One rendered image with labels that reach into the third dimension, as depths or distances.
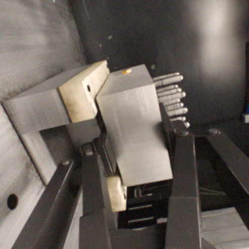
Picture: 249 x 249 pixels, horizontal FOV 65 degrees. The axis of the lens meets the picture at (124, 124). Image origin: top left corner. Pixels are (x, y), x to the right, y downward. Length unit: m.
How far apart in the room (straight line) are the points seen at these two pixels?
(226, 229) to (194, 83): 0.31
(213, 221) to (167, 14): 0.41
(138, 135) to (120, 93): 0.04
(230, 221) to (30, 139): 0.36
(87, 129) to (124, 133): 0.09
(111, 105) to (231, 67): 0.40
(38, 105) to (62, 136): 0.09
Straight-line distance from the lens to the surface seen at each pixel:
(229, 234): 0.41
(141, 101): 0.16
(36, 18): 0.30
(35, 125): 0.17
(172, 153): 0.16
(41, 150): 0.20
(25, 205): 0.18
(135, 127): 0.17
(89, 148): 0.15
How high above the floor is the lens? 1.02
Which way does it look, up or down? 7 degrees down
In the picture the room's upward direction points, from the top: 77 degrees clockwise
